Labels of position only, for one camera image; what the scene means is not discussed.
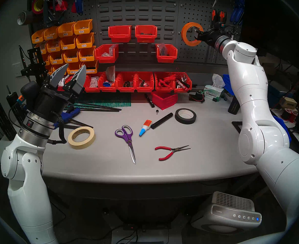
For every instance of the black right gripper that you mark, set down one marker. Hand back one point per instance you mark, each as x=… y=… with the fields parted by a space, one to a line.
x=211 y=37

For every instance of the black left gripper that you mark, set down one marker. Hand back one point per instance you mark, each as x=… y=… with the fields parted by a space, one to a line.
x=50 y=103

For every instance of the orange tape roll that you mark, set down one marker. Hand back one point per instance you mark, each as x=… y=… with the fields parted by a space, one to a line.
x=184 y=36

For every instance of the beige masking tape roll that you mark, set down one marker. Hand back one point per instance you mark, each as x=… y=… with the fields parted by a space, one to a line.
x=73 y=141

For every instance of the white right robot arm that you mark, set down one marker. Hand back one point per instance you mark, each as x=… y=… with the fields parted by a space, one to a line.
x=253 y=93

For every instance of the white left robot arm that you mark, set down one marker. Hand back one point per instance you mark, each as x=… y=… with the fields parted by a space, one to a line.
x=27 y=200

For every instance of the red white tape roll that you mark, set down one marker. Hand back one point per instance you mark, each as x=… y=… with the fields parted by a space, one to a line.
x=60 y=4

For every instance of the black tape roll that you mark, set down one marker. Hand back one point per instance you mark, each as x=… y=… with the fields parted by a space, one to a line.
x=178 y=117

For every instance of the orange screw bin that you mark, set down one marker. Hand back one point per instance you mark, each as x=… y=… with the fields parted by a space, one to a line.
x=92 y=68
x=73 y=69
x=53 y=49
x=68 y=46
x=43 y=50
x=37 y=39
x=86 y=58
x=48 y=71
x=56 y=61
x=65 y=33
x=56 y=67
x=82 y=30
x=71 y=59
x=84 y=44
x=50 y=36
x=46 y=61

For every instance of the red plastic bin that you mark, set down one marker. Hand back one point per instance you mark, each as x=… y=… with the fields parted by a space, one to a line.
x=119 y=38
x=164 y=90
x=164 y=101
x=146 y=38
x=105 y=58
x=108 y=90
x=126 y=90
x=144 y=90
x=166 y=58
x=178 y=90
x=88 y=90

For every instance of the clear bag of screws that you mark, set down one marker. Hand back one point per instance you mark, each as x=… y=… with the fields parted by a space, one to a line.
x=94 y=82

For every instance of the black metal stand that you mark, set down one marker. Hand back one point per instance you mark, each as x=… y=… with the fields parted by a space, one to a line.
x=39 y=68

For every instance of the small blue part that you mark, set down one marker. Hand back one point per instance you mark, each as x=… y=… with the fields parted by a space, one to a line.
x=107 y=84

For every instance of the clear bag of black parts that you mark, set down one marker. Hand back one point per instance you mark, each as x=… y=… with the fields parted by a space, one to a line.
x=162 y=49

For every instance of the white card packet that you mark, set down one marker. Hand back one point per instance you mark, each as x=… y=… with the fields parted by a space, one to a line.
x=110 y=74

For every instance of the clear plastic parts bag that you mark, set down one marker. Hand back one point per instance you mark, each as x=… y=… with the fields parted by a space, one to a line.
x=110 y=51

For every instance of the green cutting mat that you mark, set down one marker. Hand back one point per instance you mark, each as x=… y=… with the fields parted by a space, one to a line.
x=113 y=102

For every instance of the red black permanent marker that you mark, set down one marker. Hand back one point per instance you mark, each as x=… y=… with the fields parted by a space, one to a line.
x=183 y=84

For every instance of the blue plastic bin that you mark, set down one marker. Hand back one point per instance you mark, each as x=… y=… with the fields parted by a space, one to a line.
x=284 y=125
x=227 y=83

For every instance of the black cylinder with metal tip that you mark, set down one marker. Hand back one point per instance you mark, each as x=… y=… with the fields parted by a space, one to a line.
x=12 y=98

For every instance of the small black parts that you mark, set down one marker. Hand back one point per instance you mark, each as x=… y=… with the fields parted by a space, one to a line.
x=128 y=84

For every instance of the Kimtech tissue box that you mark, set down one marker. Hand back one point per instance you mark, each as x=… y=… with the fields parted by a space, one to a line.
x=213 y=94

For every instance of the black battery holder with board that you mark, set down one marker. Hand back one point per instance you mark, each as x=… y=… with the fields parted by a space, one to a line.
x=196 y=97

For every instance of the black hanging clamp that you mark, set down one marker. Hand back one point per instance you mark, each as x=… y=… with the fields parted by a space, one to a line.
x=47 y=14

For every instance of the small black metal tool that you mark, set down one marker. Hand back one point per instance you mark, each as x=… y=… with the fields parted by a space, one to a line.
x=143 y=84

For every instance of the tall black capped cylinder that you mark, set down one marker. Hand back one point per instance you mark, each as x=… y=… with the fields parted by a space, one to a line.
x=233 y=106

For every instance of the black ribbed cylinder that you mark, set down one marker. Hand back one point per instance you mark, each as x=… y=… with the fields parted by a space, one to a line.
x=4 y=124

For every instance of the black monitor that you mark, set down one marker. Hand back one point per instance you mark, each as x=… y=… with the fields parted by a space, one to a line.
x=279 y=22

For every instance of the black marker pen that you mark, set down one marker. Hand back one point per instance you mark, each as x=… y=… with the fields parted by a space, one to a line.
x=150 y=101

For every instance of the glue bottle with blue cap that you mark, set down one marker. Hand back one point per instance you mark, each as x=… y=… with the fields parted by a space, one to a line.
x=147 y=123

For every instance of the black plastic tube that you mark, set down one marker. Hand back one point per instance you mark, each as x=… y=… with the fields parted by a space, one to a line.
x=162 y=120

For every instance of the dark blue crate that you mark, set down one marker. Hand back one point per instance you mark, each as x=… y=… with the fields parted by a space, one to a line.
x=275 y=93

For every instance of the black angled stand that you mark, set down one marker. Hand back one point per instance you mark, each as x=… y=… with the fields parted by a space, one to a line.
x=237 y=124

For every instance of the small cardboard box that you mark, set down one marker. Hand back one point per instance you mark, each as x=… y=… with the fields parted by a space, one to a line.
x=289 y=103

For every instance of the black power strip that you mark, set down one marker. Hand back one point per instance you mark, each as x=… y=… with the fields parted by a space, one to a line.
x=149 y=226

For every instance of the white grey air purifier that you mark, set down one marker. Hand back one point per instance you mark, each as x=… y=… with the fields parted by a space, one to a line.
x=223 y=215

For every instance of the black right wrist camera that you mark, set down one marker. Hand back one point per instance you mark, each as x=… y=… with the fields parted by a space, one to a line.
x=219 y=25

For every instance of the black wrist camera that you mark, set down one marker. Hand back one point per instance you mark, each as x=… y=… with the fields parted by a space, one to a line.
x=30 y=89
x=219 y=25

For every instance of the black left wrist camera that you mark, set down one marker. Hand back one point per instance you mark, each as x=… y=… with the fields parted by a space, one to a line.
x=30 y=89

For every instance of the grey duct tape roll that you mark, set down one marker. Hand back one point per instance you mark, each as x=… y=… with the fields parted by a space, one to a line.
x=26 y=16

